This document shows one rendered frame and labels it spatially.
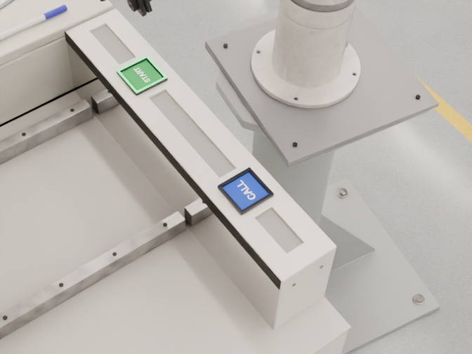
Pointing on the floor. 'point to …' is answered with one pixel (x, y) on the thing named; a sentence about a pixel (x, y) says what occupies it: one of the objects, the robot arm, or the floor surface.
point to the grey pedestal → (343, 236)
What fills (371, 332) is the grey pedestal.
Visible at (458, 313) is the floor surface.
